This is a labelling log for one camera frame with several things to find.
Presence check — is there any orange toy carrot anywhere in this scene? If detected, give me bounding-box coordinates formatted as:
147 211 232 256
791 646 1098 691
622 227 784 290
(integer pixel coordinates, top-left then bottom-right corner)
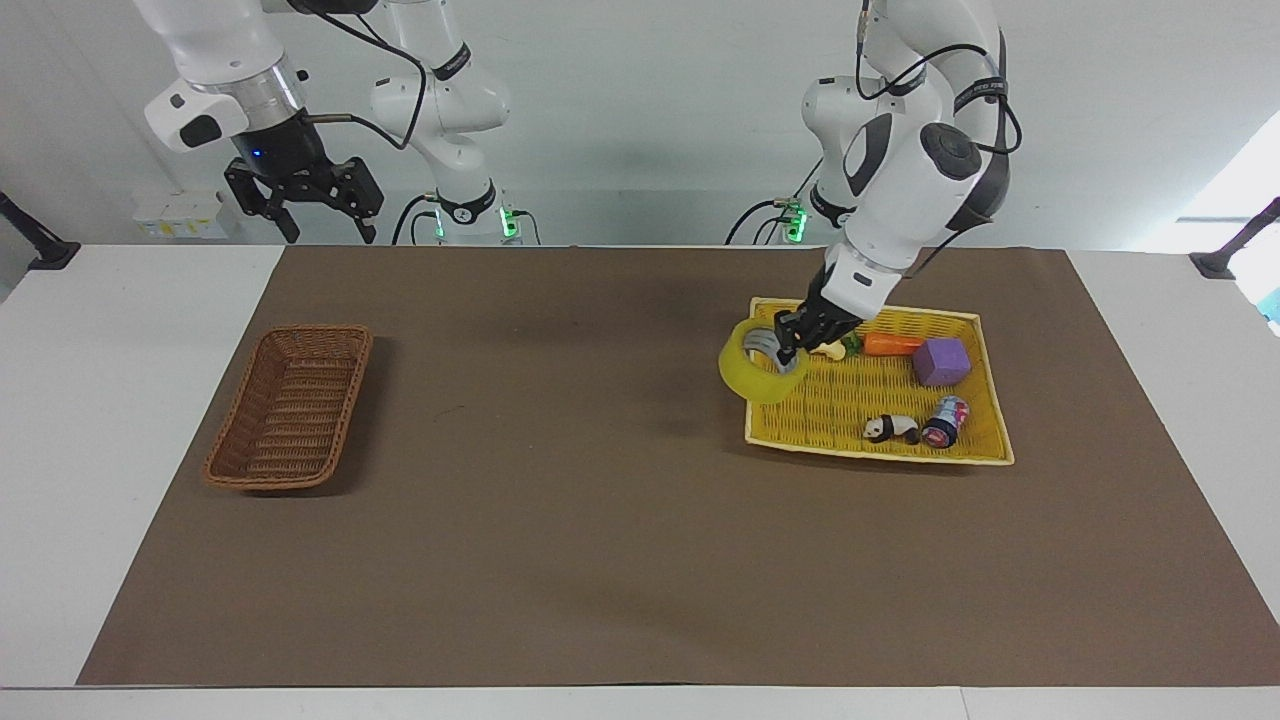
840 332 926 359

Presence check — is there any black cable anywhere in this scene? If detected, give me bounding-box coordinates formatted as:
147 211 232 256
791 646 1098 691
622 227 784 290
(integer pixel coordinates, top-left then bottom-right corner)
300 5 430 152
724 158 825 247
390 193 442 247
854 0 1024 156

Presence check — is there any black stand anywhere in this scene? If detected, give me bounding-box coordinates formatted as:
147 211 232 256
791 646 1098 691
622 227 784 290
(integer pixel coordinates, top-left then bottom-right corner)
1188 196 1280 281
0 189 82 272

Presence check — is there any brown wicker basket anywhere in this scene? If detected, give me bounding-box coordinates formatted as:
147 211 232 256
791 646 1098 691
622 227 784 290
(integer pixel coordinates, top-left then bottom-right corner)
202 323 375 493

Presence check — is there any yellow tape roll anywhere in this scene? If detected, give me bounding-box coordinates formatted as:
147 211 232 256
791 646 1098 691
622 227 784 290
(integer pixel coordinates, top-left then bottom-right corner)
717 317 814 407

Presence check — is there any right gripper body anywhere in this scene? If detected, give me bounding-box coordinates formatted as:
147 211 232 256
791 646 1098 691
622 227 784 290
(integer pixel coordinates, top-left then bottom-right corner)
229 108 353 201

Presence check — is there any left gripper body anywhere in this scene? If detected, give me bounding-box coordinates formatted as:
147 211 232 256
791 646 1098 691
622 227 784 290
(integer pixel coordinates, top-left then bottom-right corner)
797 262 867 348

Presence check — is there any small panda figure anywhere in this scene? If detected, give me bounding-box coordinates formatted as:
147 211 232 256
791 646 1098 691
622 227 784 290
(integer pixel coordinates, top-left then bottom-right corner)
861 413 922 447

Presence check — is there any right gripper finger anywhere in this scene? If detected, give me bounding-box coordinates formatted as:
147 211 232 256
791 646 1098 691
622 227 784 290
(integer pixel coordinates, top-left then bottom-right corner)
318 157 387 245
223 160 302 245

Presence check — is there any small printed can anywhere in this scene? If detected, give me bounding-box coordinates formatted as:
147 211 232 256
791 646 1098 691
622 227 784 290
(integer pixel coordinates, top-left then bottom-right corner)
920 394 972 451

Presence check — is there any purple foam cube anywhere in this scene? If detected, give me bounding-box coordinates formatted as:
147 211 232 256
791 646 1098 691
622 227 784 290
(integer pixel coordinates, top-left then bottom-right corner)
911 337 974 389

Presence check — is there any yellow woven basket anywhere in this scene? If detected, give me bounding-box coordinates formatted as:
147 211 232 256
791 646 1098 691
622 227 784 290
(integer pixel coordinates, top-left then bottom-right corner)
742 296 1016 468

